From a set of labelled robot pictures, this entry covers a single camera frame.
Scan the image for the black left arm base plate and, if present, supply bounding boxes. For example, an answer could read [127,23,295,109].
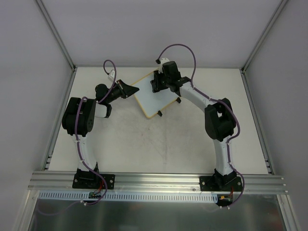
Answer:
[72,171,116,190]

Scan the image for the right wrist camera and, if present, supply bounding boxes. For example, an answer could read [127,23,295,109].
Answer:
[155,58,170,74]

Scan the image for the yellow framed whiteboard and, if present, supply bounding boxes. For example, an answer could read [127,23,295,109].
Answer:
[132,72,179,118]

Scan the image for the left aluminium frame post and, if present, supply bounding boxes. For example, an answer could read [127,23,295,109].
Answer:
[34,0,76,71]

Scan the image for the aluminium mounting rail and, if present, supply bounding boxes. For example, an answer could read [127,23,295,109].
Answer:
[28,171,288,194]

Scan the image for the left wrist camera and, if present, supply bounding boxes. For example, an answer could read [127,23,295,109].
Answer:
[108,69,116,82]

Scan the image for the white slotted cable duct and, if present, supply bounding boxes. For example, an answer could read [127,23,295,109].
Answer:
[38,190,218,204]

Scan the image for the right aluminium frame post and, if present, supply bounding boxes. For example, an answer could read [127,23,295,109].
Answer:
[241,0,289,73]

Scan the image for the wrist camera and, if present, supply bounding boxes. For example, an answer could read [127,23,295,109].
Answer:
[108,69,116,82]
[155,58,170,74]

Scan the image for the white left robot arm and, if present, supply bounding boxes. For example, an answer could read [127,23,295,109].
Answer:
[62,80,140,188]

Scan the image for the aluminium frame post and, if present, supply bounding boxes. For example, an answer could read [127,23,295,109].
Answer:
[241,0,289,73]
[34,0,76,71]

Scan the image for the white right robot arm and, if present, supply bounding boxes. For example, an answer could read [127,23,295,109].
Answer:
[151,58,237,191]

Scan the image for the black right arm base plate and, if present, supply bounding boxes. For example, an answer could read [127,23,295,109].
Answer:
[199,176,243,192]

